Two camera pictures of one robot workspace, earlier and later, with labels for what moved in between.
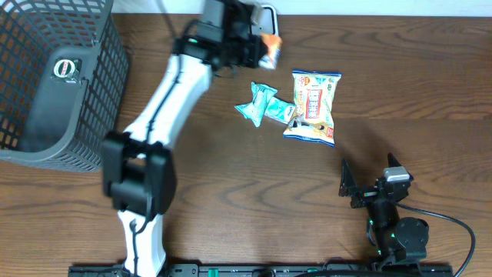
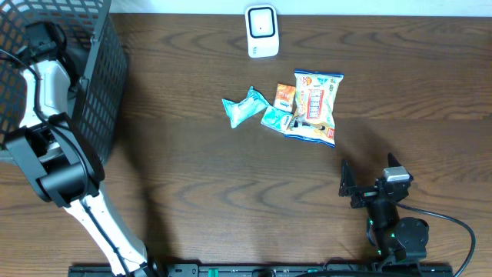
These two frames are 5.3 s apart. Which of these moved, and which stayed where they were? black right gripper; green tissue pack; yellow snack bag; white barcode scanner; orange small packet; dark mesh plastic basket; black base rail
Moved: orange small packet; green tissue pack
Stayed: white barcode scanner; dark mesh plastic basket; black right gripper; yellow snack bag; black base rail
